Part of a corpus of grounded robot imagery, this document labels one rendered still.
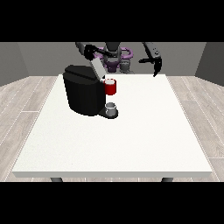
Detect black coffee machine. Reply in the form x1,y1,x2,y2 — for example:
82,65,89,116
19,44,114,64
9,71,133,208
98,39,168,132
62,64,119,119

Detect grey robot trunk purple rings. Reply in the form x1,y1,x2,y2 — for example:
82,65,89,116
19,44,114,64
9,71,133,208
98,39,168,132
97,42,135,74

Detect small grey cup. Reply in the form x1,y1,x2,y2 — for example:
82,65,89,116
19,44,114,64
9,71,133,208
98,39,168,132
105,101,117,117

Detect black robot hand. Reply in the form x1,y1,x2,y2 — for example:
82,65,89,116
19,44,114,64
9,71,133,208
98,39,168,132
137,54,165,78
83,44,115,61

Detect small grey coffee pod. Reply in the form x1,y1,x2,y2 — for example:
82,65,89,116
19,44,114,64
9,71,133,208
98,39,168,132
120,60,131,74

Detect pale grey machine lid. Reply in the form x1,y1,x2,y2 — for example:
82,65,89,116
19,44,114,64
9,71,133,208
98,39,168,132
88,57,107,81

